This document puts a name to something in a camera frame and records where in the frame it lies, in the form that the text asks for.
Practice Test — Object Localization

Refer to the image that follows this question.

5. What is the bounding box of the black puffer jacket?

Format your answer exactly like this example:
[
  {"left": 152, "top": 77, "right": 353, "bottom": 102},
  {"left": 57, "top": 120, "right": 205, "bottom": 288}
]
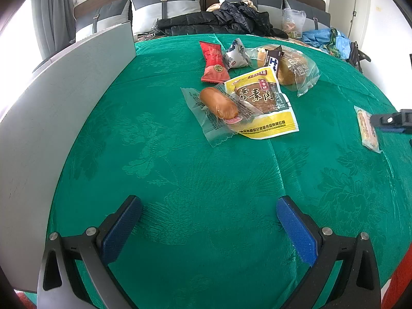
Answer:
[{"left": 154, "top": 1, "right": 289, "bottom": 39}]

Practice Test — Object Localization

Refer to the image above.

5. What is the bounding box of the white blue triangular packet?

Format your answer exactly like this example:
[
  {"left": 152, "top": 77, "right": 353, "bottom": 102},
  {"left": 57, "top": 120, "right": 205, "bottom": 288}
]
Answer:
[{"left": 222, "top": 38, "right": 252, "bottom": 71}]

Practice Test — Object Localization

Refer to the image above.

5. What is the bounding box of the grey curtain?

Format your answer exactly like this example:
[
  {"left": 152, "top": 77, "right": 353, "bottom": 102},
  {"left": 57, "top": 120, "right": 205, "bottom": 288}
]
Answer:
[{"left": 30, "top": 0, "right": 76, "bottom": 60}]

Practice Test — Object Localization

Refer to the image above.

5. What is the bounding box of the green patterned tablecloth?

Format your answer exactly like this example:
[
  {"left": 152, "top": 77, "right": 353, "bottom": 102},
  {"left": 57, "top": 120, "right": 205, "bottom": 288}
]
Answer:
[{"left": 24, "top": 32, "right": 412, "bottom": 309}]

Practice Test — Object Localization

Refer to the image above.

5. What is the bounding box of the white board panel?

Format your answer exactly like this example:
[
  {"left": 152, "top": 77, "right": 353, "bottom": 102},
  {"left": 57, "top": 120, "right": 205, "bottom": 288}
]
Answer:
[{"left": 0, "top": 21, "right": 138, "bottom": 293}]

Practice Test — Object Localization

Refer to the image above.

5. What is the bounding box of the blue cloth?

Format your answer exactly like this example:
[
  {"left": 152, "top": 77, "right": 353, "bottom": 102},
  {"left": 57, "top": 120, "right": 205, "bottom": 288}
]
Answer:
[{"left": 303, "top": 27, "right": 350, "bottom": 59}]

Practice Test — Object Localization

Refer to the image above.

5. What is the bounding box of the bread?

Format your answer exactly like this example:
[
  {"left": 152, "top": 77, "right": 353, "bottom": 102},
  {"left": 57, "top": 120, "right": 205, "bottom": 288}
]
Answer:
[{"left": 249, "top": 44, "right": 321, "bottom": 98}]

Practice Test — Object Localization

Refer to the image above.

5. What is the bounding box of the small snack bar packet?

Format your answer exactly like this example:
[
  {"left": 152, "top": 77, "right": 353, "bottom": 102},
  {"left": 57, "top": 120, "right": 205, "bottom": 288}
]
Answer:
[{"left": 354, "top": 106, "right": 382, "bottom": 153}]

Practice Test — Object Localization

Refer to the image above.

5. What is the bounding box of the dark chocolate bar wrapper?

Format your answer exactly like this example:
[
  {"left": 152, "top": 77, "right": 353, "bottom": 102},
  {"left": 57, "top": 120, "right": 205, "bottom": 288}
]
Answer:
[{"left": 264, "top": 45, "right": 284, "bottom": 75}]

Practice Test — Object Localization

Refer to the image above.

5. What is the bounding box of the red snack packet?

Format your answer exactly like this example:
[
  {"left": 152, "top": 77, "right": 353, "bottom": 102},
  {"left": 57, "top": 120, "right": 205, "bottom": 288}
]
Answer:
[{"left": 199, "top": 41, "right": 230, "bottom": 83}]

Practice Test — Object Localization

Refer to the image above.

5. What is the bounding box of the sausage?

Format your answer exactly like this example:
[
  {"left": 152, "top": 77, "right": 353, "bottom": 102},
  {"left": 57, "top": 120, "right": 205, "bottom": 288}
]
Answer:
[{"left": 180, "top": 84, "right": 263, "bottom": 147}]

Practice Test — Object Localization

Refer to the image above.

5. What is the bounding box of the clear plastic bag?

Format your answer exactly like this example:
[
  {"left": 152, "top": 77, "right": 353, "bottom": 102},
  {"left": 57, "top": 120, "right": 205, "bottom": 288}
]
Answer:
[{"left": 281, "top": 8, "right": 306, "bottom": 39}]

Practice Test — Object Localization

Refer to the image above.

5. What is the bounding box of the yellow snack packet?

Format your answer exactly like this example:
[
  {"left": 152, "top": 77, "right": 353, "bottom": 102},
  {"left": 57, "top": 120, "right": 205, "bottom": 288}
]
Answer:
[{"left": 224, "top": 68, "right": 300, "bottom": 140}]

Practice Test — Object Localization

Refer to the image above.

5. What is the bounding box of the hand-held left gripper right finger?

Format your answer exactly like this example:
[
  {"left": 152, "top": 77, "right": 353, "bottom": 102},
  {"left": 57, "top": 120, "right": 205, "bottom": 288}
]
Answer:
[{"left": 276, "top": 195, "right": 382, "bottom": 309}]

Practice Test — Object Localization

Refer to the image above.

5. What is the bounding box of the dark bag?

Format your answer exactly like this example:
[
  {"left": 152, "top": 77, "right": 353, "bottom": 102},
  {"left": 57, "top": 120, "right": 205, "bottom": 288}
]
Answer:
[{"left": 346, "top": 41, "right": 371, "bottom": 72}]

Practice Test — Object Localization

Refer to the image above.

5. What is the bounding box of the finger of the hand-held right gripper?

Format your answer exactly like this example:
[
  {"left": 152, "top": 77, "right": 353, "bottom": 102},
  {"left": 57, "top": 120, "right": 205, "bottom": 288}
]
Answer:
[{"left": 370, "top": 109, "right": 412, "bottom": 134}]

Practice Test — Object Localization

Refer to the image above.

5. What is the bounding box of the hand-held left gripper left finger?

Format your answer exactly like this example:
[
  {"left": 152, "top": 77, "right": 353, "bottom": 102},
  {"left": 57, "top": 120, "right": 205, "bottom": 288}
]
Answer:
[{"left": 37, "top": 195, "right": 143, "bottom": 309}]

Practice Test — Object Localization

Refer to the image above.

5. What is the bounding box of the green patterned cloth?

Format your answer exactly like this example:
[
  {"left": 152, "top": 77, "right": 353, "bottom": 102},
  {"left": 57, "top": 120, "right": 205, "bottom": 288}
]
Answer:
[{"left": 322, "top": 27, "right": 339, "bottom": 58}]

